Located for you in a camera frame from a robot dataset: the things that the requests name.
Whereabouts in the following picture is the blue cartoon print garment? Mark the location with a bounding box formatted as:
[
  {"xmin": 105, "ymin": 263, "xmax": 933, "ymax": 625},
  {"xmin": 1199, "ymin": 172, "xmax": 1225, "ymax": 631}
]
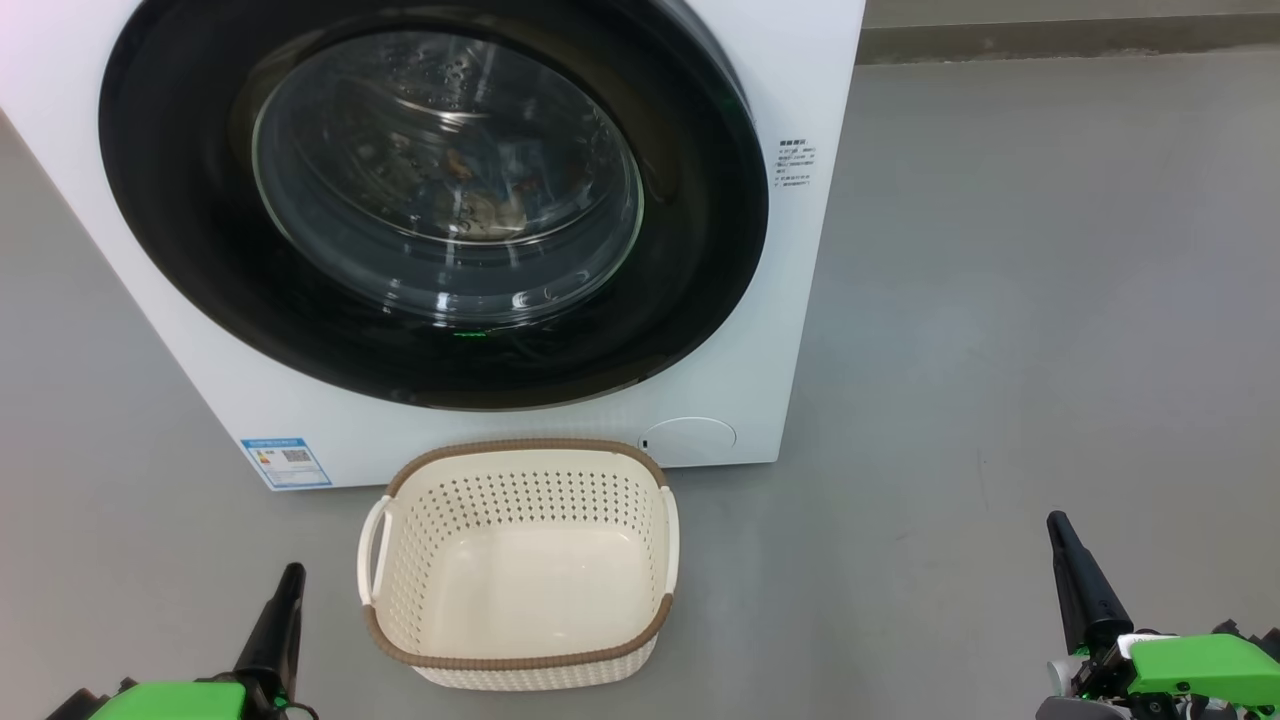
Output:
[{"xmin": 435, "ymin": 148, "xmax": 546, "ymax": 216}]

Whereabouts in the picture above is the round white filter cover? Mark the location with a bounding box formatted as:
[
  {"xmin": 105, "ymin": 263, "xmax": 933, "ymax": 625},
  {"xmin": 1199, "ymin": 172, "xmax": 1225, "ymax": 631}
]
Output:
[{"xmin": 640, "ymin": 417, "xmax": 738, "ymax": 466}]

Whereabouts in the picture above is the white printed garment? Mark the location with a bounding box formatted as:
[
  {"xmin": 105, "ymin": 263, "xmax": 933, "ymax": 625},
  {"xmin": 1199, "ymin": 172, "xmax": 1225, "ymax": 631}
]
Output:
[{"xmin": 455, "ymin": 192, "xmax": 531, "ymax": 241}]

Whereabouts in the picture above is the white front-load washing machine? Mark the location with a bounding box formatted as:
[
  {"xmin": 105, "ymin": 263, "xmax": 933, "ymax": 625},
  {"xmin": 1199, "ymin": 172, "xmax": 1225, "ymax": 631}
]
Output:
[{"xmin": 0, "ymin": 0, "xmax": 866, "ymax": 491}]

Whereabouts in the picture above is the stainless steel washing machine drum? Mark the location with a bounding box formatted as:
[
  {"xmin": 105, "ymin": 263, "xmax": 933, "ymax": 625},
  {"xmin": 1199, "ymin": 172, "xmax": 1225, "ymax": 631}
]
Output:
[{"xmin": 255, "ymin": 30, "xmax": 641, "ymax": 321}]

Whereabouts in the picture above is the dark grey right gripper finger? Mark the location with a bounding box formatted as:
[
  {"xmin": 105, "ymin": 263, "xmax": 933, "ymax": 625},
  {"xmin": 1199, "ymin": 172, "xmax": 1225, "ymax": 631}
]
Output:
[{"xmin": 1046, "ymin": 511, "xmax": 1134, "ymax": 656}]

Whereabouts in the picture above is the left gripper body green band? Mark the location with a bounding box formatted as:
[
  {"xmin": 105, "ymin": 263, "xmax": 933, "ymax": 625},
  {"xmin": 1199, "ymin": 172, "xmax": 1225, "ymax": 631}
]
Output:
[{"xmin": 45, "ymin": 680, "xmax": 291, "ymax": 720}]

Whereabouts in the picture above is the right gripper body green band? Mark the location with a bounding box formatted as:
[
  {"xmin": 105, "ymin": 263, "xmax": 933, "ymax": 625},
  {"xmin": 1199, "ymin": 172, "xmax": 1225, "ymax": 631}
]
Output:
[{"xmin": 1035, "ymin": 620, "xmax": 1280, "ymax": 720}]

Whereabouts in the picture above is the small printed text label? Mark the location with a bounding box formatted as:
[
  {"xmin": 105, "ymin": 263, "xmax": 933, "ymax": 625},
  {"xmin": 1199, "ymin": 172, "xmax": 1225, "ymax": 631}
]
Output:
[{"xmin": 778, "ymin": 140, "xmax": 816, "ymax": 189}]

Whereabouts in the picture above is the cream perforated laundry basket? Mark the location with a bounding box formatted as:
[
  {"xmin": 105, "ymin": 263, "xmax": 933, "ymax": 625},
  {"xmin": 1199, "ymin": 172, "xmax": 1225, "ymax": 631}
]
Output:
[{"xmin": 357, "ymin": 438, "xmax": 681, "ymax": 691}]

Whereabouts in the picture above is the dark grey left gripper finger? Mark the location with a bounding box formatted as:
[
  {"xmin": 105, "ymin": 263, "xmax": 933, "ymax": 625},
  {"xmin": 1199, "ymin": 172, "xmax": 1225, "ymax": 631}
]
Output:
[{"xmin": 232, "ymin": 562, "xmax": 307, "ymax": 701}]

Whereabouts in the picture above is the black round glass washer door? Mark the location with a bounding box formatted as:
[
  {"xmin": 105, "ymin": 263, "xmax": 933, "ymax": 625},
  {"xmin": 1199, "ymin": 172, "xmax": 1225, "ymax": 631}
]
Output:
[{"xmin": 98, "ymin": 0, "xmax": 769, "ymax": 411}]

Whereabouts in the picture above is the blue energy label sticker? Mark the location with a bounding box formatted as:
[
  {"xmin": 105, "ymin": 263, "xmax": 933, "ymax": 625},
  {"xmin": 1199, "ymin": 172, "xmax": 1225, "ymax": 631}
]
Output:
[{"xmin": 240, "ymin": 436, "xmax": 333, "ymax": 491}]

